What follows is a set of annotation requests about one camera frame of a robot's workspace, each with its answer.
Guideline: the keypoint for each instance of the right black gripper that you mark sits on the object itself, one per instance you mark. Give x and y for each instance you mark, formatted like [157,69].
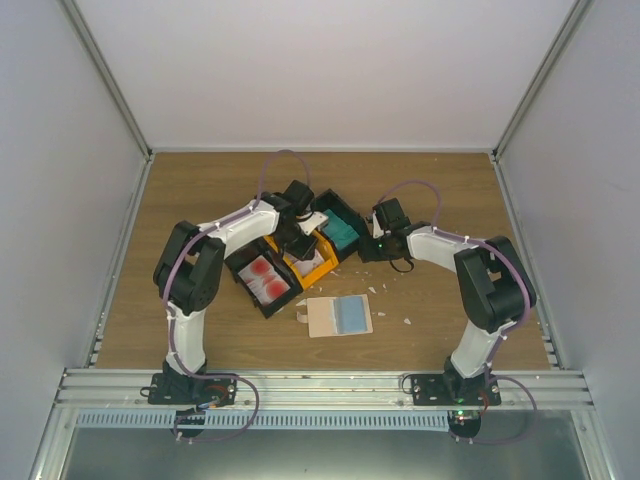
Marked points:
[367,253]

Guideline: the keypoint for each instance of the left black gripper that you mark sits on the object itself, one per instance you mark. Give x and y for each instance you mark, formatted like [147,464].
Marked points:
[301,253]

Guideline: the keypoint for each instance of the black bin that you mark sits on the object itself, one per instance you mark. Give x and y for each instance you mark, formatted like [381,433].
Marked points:
[243,256]
[329,199]

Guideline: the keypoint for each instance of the white pink cards stack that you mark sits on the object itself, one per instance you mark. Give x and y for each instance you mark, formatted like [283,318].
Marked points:
[305,267]

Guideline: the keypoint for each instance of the orange bin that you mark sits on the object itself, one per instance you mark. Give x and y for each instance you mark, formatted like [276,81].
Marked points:
[325,248]

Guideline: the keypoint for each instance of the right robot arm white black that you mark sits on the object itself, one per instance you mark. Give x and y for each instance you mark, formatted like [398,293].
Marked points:
[496,292]

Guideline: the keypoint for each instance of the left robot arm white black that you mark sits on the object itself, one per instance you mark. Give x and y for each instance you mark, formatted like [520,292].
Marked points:
[189,270]

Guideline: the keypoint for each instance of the teal cards stack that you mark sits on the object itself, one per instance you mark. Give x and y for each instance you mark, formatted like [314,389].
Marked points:
[338,231]

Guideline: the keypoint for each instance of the red white cards stack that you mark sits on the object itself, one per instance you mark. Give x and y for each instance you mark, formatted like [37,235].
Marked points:
[263,281]

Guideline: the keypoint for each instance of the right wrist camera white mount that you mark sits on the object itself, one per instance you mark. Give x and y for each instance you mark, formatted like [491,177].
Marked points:
[376,231]

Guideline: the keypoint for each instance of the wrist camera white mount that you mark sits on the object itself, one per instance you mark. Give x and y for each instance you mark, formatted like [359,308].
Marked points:
[376,231]
[314,221]

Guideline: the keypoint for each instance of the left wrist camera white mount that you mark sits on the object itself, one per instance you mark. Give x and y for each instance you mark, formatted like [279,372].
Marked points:
[314,221]

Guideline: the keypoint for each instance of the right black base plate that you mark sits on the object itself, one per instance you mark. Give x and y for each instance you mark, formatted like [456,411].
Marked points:
[430,387]

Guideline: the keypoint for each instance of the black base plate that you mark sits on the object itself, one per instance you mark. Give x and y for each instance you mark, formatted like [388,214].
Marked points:
[430,387]
[175,389]

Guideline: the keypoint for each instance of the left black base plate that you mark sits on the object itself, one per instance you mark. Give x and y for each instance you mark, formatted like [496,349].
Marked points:
[175,389]

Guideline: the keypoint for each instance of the grey slotted cable duct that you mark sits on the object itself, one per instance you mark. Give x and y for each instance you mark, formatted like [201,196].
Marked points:
[287,420]

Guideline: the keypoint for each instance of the aluminium rail frame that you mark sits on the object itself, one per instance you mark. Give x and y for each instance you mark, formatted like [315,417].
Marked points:
[331,390]

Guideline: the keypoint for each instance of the right aluminium corner post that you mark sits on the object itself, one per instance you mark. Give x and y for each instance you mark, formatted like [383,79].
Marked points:
[560,42]

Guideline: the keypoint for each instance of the aluminium corner post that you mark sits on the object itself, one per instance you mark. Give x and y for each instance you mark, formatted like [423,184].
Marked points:
[560,42]
[84,34]

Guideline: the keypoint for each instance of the left aluminium corner post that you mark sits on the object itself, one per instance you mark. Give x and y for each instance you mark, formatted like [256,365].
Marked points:
[84,34]

